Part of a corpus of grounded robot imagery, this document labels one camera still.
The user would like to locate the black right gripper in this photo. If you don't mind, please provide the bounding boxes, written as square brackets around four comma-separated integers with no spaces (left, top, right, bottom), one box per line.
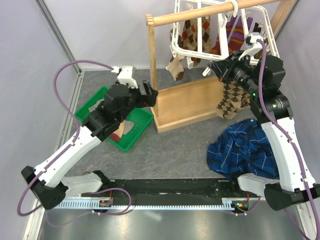
[210,49,264,96]

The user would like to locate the green plastic tray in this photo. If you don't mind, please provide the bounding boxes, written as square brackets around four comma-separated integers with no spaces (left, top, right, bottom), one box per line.
[74,86,154,152]

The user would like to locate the white plastic clip hanger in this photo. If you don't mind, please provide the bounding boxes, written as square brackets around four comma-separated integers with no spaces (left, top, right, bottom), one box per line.
[165,5,279,81]

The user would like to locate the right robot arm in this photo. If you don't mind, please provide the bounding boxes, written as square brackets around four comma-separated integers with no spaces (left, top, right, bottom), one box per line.
[207,51,320,211]

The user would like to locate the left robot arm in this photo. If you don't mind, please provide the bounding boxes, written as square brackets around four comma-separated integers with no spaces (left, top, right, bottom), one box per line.
[21,81,158,210]

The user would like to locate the brown argyle sock left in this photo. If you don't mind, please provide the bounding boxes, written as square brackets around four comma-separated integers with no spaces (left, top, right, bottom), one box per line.
[216,81,246,120]

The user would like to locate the grey sock black stripes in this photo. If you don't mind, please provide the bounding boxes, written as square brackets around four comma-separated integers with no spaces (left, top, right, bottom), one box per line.
[88,99,135,135]

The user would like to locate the wooden clothes rack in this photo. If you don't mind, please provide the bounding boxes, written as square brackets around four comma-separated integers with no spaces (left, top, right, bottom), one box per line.
[145,0,296,133]

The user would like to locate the cream brown striped sock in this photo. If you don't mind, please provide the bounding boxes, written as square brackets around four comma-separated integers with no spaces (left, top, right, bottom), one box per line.
[165,54,185,81]

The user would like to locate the beige sock maroon toe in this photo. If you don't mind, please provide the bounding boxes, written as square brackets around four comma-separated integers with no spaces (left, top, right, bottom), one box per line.
[108,120,126,143]

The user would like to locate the blue plaid shirt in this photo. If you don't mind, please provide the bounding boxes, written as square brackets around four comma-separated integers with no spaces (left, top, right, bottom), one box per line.
[206,118,280,180]

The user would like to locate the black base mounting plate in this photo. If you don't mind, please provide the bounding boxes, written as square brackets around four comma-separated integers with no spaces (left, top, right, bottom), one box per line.
[98,177,261,201]

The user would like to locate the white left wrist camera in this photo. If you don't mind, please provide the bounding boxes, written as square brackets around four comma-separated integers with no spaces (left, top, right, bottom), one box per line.
[111,65,139,89]

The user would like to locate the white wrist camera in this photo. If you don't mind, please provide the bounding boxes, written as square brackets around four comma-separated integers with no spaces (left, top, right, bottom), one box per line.
[111,65,139,89]
[238,32,264,60]

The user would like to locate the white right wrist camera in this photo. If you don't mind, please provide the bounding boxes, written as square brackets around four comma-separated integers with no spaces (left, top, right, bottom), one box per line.
[238,32,264,60]

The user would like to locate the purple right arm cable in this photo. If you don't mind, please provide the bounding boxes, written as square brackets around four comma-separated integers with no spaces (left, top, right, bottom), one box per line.
[256,39,318,240]

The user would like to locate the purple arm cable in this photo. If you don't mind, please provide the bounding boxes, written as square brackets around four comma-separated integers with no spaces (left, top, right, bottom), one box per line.
[256,39,318,240]
[16,59,116,216]

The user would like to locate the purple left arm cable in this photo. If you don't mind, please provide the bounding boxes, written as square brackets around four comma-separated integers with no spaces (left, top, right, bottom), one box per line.
[16,59,116,216]

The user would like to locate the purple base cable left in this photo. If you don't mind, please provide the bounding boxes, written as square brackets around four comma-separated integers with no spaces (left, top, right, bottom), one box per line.
[46,187,133,227]

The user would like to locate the blue slotted cable duct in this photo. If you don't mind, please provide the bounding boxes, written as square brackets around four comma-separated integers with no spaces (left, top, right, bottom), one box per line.
[54,198,241,211]

